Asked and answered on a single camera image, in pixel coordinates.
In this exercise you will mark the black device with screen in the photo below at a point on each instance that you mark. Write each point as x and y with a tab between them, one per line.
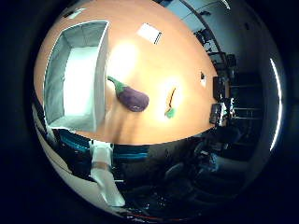
216	113

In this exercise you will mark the small white paper tag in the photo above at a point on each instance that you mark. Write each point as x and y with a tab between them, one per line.
203	81

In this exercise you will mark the purple plush eggplant toy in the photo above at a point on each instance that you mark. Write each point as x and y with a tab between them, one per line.
134	98

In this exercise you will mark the large white paper tag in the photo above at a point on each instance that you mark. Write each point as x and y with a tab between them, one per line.
149	32

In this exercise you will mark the grey fabric container bin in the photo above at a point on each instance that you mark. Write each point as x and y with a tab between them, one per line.
56	77

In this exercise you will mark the long ceiling light strip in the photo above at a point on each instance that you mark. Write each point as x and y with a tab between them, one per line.
279	102

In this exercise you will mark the orange plush carrot toy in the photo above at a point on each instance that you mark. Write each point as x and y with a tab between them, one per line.
170	112

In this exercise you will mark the seated person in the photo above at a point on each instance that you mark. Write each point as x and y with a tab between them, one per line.
218	163

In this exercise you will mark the blue table frame rail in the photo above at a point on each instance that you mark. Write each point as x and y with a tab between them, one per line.
134	155

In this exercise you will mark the black monitor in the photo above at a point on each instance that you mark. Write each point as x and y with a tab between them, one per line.
219	88

